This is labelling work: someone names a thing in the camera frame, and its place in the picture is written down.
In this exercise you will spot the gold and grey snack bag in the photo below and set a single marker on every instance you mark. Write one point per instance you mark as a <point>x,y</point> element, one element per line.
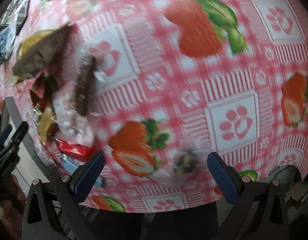
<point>37,52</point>

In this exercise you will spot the red snack packet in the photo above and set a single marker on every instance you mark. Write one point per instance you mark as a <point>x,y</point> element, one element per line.
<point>78,152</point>

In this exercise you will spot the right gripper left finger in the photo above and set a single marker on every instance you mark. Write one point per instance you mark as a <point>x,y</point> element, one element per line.
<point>48,203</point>

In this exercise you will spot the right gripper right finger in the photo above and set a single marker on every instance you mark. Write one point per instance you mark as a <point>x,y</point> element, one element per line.
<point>259,210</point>

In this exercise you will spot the brown chocolate bar packet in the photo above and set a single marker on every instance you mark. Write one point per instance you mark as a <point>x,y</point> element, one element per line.
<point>84,76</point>

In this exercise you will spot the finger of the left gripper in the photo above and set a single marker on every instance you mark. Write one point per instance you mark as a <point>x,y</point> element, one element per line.
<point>9,152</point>

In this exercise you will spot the grey storage box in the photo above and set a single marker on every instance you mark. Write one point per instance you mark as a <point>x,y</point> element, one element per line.
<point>30,165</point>

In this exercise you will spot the clear dark candy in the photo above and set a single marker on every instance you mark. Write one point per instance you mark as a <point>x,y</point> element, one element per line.
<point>190,157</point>

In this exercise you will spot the blue grey crumpled cloth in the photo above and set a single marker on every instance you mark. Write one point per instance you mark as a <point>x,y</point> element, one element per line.
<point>7,38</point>

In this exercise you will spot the strawberry checkered tablecloth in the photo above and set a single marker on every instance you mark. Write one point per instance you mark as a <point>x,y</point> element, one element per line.
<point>232,73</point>

